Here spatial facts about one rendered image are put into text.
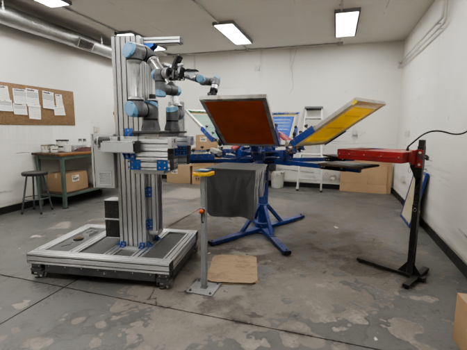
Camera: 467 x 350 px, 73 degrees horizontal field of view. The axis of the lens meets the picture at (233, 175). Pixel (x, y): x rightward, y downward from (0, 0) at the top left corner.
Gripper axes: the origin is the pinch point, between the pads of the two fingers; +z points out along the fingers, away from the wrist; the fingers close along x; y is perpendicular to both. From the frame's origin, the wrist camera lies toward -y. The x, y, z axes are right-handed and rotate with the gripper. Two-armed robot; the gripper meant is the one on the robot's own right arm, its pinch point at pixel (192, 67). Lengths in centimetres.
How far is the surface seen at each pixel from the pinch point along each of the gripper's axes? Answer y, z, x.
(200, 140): 13, -331, -398
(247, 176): 69, 7, -69
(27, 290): 174, -123, 36
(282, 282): 156, 36, -93
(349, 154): 43, 67, -142
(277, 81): -129, -187, -471
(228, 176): 71, -9, -65
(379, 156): 43, 93, -136
